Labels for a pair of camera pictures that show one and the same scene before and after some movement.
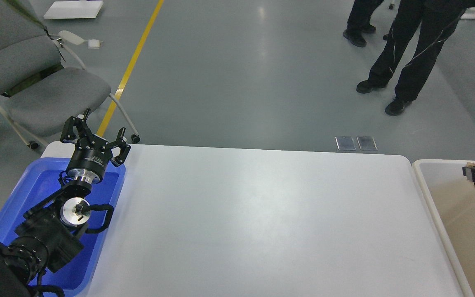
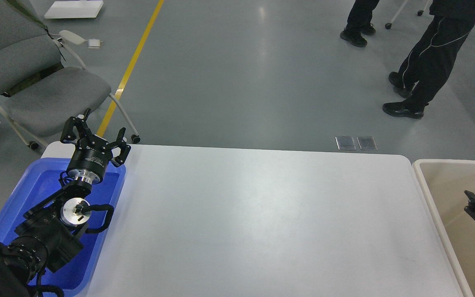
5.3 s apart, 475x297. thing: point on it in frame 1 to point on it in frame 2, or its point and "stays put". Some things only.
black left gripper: [92, 152] stays put
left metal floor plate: [345, 143] stays put
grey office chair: [41, 88] stays put
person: [419, 30] to [427, 64]
